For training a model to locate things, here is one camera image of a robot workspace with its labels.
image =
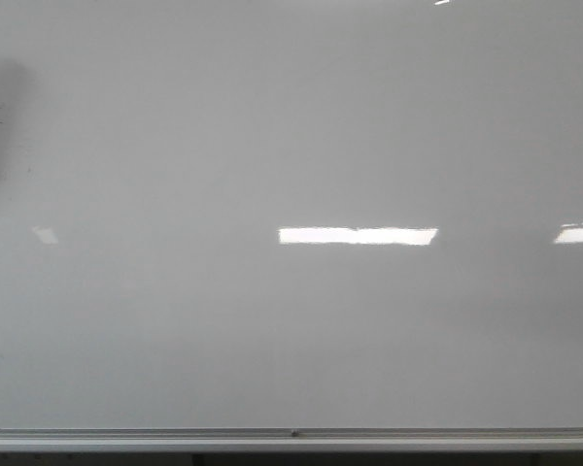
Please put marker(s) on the white glossy whiteboard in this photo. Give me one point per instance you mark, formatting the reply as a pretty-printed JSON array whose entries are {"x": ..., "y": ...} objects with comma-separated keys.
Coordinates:
[{"x": 243, "y": 214}]

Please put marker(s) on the aluminium whiteboard tray rail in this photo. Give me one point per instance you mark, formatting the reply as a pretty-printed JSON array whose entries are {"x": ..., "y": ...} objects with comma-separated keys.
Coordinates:
[{"x": 327, "y": 440}]

